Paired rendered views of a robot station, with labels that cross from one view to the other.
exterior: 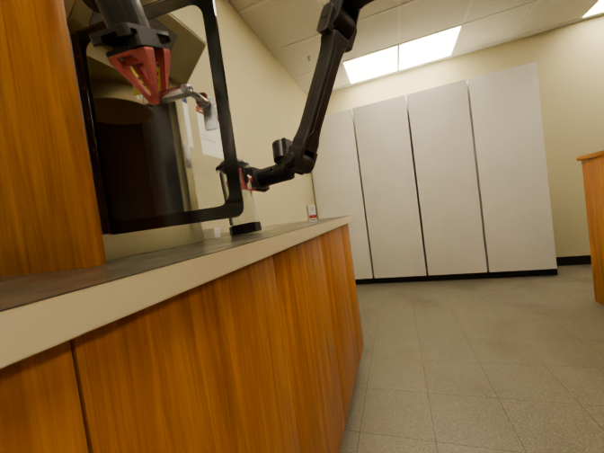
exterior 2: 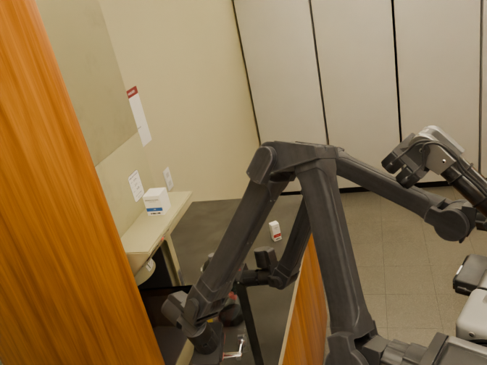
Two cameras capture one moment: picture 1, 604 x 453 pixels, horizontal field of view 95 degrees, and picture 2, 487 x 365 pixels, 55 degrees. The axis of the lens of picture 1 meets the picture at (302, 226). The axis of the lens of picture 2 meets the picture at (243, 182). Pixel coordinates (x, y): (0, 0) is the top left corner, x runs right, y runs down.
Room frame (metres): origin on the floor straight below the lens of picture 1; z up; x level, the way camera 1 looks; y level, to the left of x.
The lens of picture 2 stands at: (-0.44, 0.06, 2.06)
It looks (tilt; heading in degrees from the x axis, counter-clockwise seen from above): 24 degrees down; 359
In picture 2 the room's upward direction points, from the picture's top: 12 degrees counter-clockwise
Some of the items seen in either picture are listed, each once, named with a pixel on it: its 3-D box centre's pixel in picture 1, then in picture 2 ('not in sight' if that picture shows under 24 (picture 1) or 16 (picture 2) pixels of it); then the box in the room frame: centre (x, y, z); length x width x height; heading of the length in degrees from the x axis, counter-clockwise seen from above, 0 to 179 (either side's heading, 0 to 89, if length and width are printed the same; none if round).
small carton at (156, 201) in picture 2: not in sight; (156, 201); (0.73, 0.29, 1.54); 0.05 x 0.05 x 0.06; 71
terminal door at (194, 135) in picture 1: (154, 119); (203, 346); (0.52, 0.25, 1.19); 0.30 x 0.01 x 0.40; 76
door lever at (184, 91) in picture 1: (175, 99); (227, 351); (0.48, 0.18, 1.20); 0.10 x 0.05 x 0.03; 76
